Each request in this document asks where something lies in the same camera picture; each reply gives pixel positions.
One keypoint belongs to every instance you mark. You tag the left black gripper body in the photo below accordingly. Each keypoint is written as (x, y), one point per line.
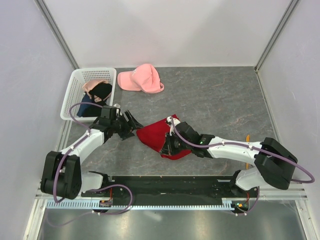
(122, 127)

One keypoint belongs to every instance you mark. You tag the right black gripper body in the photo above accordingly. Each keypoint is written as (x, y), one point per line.
(174, 145)

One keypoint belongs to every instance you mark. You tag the red cloth napkin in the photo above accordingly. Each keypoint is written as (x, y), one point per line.
(154, 136)

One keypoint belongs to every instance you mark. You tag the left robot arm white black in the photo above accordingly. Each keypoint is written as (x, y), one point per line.
(62, 175)

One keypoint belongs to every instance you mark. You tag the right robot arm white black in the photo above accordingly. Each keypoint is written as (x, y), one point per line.
(272, 164)

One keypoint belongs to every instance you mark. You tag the black cloth in basket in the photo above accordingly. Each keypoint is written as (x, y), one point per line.
(98, 96)

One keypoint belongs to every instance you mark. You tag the navy blue cloth in basket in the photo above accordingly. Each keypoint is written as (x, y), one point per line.
(82, 107)

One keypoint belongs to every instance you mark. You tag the pink baseball cap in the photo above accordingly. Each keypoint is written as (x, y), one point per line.
(144, 78)

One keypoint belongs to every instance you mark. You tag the pink cloth in basket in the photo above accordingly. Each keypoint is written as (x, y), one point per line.
(90, 85)

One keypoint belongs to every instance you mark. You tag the orange utensil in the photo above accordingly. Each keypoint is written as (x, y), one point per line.
(247, 139)

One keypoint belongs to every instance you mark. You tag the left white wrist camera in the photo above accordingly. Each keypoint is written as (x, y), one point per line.
(118, 109)

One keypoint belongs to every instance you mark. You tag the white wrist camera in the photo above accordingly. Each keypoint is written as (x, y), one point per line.
(172, 122)
(118, 109)

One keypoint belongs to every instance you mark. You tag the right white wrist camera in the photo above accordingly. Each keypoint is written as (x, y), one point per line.
(172, 122)

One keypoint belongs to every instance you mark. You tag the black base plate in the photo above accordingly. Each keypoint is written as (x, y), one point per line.
(178, 190)

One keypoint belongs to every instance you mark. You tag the light blue cable duct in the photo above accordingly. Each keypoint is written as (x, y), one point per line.
(86, 204)

